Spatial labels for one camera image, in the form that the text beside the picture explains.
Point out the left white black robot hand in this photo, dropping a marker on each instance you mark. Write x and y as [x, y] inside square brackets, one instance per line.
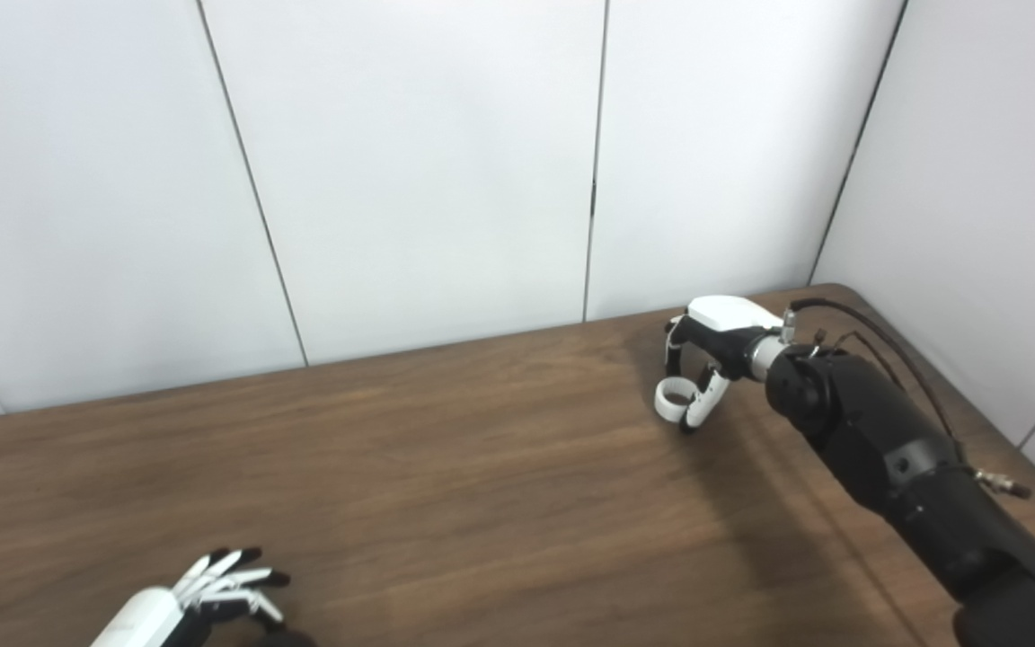
[145, 620]

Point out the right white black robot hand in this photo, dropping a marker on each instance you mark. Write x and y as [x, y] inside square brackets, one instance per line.
[729, 314]

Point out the round black plastic part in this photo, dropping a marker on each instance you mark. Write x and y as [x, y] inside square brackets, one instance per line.
[288, 640]

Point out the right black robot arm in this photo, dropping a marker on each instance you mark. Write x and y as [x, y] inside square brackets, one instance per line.
[913, 467]

